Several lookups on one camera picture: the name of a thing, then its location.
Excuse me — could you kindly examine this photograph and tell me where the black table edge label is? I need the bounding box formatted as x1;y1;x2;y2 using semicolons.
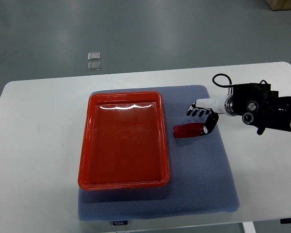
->
280;218;291;224

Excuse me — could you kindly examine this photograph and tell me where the black mat label tag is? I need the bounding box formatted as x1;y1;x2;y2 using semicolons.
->
113;220;128;226

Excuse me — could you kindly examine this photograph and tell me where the lower silver floor plate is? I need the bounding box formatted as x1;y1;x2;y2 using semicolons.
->
88;61;101;71

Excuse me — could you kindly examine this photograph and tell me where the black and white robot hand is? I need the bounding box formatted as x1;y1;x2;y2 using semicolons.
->
186;97;227;136

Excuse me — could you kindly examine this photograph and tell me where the white table leg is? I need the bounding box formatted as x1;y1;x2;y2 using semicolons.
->
242;222;256;233

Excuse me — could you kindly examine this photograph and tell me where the cardboard box corner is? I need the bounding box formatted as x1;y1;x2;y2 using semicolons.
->
266;0;291;11

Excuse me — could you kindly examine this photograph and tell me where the upper silver floor plate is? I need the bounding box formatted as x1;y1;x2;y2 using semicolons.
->
88;51;100;61

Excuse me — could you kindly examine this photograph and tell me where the silver floor plate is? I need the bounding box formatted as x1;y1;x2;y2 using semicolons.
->
88;61;101;71
88;51;100;61

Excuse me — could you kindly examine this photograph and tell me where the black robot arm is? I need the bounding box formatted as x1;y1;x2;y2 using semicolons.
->
212;73;291;135

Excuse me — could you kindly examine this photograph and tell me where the blue-grey honeycomb mat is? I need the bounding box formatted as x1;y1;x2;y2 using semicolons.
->
78;85;239;221

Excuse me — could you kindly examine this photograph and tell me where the red pepper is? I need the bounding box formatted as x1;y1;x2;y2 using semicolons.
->
173;123;204;138

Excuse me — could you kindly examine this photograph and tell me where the red plastic tray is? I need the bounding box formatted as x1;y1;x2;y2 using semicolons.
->
78;91;170;191

